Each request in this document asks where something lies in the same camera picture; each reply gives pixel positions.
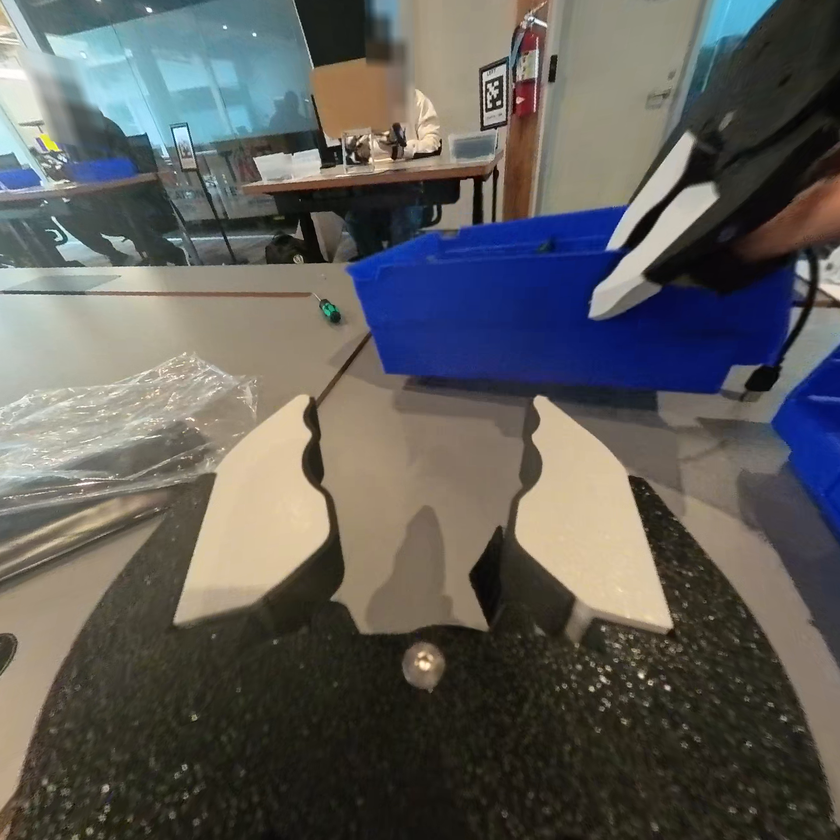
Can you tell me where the black usb cable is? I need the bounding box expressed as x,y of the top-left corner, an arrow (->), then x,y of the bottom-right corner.
743,248 -> 823,399

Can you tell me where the white door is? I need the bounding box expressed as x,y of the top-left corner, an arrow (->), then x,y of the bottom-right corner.
535,0 -> 708,223

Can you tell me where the printed marker sign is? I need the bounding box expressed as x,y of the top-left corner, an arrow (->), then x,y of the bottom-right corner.
478,57 -> 512,131

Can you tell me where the clear plastic bag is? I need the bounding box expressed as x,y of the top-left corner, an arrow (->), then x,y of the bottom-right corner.
0,351 -> 261,503

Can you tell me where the small sign stand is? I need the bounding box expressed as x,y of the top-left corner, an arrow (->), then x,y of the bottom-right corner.
168,121 -> 238,265

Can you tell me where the person's right hand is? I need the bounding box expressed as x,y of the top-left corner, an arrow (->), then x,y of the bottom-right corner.
740,178 -> 840,262

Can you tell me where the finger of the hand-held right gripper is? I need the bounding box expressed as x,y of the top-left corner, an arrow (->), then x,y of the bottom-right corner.
587,181 -> 721,322
605,130 -> 700,252

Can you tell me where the blue plastic bin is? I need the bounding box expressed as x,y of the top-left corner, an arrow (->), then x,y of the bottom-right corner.
346,205 -> 799,396
772,343 -> 840,521
62,157 -> 140,185

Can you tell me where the dark metal bar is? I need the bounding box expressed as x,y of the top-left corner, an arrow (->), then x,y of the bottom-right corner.
0,484 -> 179,584

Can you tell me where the brown topped work table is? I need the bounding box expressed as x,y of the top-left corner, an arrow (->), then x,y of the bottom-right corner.
241,147 -> 506,265
0,172 -> 163,214

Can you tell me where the red fire extinguisher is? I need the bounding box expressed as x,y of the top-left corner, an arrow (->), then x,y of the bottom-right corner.
511,14 -> 548,119

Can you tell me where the cardboard panel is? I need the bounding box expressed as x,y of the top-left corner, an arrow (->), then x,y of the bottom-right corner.
310,58 -> 395,140

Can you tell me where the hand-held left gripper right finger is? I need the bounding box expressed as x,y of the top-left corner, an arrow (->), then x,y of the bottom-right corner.
468,394 -> 677,645

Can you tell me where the black backpack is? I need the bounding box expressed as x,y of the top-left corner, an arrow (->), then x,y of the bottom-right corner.
264,231 -> 311,265

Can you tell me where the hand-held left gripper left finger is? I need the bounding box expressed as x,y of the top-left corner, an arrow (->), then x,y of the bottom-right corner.
172,394 -> 347,629

